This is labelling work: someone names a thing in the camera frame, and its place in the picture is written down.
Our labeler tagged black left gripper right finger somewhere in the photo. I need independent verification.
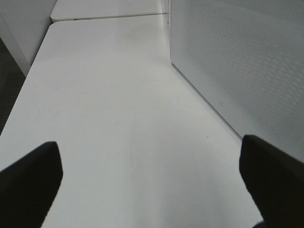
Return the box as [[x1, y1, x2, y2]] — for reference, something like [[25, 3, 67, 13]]
[[239, 135, 304, 228]]

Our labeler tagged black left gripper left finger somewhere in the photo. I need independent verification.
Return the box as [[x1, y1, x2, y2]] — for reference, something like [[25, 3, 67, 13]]
[[0, 142, 63, 228]]

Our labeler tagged white microwave door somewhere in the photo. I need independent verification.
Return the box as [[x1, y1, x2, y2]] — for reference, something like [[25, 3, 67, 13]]
[[170, 0, 304, 161]]

